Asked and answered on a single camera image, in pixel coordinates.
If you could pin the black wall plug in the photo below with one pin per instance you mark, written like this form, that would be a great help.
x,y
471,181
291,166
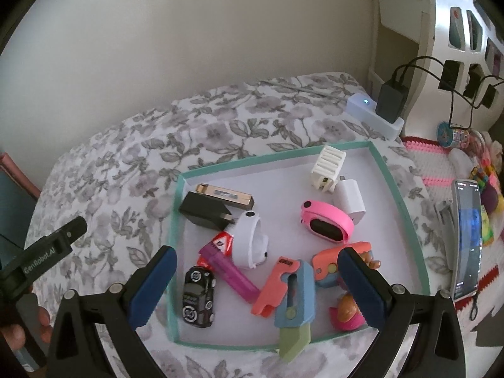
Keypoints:
x,y
490,95
472,82
449,74

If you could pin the white pink crocheted mat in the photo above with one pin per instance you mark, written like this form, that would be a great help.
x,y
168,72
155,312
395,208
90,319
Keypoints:
x,y
441,169

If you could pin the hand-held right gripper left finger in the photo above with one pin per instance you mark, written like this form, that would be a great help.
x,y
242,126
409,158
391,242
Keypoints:
x,y
153,287

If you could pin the white power strip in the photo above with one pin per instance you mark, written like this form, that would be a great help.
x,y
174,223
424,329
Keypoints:
x,y
362,110

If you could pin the pink kids watch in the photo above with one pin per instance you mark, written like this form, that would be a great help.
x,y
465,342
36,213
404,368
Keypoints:
x,y
338,220

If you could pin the dark teal cabinet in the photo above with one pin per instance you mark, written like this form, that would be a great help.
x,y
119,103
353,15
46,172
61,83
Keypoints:
x,y
12,212

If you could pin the magenta candy dispenser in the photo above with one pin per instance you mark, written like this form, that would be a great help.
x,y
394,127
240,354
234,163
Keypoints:
x,y
232,279

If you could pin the pink doll figure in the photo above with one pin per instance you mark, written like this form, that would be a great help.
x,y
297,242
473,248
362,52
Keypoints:
x,y
346,309

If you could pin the white ribbed plug adapter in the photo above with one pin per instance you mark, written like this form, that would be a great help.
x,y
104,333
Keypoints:
x,y
327,163

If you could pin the black power adapter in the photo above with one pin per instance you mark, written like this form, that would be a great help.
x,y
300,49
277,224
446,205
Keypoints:
x,y
390,100

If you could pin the round teal tin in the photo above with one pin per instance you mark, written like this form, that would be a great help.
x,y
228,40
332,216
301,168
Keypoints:
x,y
446,132

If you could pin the grey floral blanket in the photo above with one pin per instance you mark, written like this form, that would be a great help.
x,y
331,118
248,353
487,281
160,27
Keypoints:
x,y
118,157

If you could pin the gold glitter lighter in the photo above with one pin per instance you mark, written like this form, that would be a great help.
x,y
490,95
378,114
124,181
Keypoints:
x,y
224,196

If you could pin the smartphone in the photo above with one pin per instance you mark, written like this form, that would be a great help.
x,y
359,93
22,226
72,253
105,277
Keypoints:
x,y
466,240

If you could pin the pile of colourful toys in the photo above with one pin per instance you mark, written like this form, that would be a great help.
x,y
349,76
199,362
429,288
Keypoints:
x,y
490,197

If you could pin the white shelf unit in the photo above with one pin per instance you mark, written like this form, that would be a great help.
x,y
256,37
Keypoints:
x,y
437,27

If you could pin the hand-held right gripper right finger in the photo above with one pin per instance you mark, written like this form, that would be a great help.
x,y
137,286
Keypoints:
x,y
362,287

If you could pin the teal rimmed white tray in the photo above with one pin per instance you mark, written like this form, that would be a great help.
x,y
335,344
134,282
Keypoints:
x,y
283,181

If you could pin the coral blue toy knife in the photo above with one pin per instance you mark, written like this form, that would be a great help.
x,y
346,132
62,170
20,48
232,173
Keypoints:
x,y
271,287
327,262

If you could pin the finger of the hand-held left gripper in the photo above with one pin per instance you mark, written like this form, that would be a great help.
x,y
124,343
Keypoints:
x,y
73,230

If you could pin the red small packet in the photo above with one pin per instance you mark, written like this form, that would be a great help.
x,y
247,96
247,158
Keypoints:
x,y
221,242

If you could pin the white charger cube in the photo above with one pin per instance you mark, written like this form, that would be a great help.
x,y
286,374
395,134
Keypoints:
x,y
350,201

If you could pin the black toy car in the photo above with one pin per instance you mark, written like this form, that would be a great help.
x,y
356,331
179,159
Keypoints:
x,y
199,297

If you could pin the person's left hand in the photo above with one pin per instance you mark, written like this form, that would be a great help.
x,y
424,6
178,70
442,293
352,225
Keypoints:
x,y
11,338

